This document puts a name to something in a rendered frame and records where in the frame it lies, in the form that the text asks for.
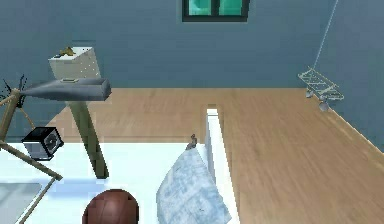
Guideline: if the blue square throw pillow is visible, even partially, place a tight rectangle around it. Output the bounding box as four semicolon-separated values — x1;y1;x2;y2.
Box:
155;147;233;224

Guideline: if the small grey figurine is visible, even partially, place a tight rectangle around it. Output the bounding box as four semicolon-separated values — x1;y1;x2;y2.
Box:
185;133;198;151

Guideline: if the white bed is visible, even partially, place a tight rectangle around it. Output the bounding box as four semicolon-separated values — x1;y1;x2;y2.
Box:
0;104;242;224

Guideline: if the dark framed window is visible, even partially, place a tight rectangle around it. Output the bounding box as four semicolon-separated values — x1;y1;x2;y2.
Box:
181;0;251;23

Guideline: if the white chest of drawers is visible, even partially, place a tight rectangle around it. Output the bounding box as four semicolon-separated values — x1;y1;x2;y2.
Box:
48;46;102;81

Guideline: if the brown ball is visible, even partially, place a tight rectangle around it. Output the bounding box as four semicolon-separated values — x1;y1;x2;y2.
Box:
81;188;140;224

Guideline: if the yellow figurine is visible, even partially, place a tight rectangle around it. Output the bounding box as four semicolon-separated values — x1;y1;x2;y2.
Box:
59;46;77;58

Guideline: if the black and white box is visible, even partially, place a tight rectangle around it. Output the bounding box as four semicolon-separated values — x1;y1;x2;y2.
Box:
21;126;65;161

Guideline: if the black spiky plant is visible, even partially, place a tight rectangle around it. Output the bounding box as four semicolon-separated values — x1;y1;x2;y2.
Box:
0;73;29;109

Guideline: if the wooden tripod stand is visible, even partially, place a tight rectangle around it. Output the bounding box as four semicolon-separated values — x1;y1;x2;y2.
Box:
0;87;64;224

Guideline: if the white wire wall shelf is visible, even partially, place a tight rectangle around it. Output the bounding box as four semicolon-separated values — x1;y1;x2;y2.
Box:
297;66;345;102

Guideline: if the thin white cord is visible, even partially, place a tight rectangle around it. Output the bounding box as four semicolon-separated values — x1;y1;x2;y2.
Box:
312;0;340;70

